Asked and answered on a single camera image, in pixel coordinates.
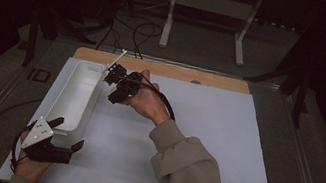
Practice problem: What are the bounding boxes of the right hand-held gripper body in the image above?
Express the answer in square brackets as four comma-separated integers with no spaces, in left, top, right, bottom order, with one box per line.
[99,45,149,102]

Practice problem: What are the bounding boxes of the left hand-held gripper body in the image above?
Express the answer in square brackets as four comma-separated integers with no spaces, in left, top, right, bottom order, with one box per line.
[17,113,78,168]

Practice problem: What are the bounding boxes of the white plastic bin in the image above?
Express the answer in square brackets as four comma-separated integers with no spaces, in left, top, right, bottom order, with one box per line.
[39,54,109,154]

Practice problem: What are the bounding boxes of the person's left hand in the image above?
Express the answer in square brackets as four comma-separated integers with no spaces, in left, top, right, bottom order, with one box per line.
[13,129,58,183]

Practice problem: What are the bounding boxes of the person's right hand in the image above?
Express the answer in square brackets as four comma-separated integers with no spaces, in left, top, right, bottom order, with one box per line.
[119,66,179,129]

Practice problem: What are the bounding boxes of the white board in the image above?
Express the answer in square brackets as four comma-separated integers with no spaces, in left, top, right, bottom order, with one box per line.
[0,47,298,183]

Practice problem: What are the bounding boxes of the black tripod stand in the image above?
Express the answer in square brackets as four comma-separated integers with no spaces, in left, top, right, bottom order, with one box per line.
[18,0,105,80]
[236,15,325,131]

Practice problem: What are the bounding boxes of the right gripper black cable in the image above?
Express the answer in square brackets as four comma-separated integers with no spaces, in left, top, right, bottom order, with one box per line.
[97,68,305,183]

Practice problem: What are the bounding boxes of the black floor cables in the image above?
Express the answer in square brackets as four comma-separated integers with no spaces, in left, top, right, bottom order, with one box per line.
[94,9,166,63]

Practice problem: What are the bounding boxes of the small black rectangular frame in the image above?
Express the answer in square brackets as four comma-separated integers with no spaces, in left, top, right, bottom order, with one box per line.
[26,66,53,85]

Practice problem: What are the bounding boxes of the white metal stand frame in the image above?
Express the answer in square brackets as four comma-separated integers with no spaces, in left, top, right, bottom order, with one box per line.
[157,0,266,70]

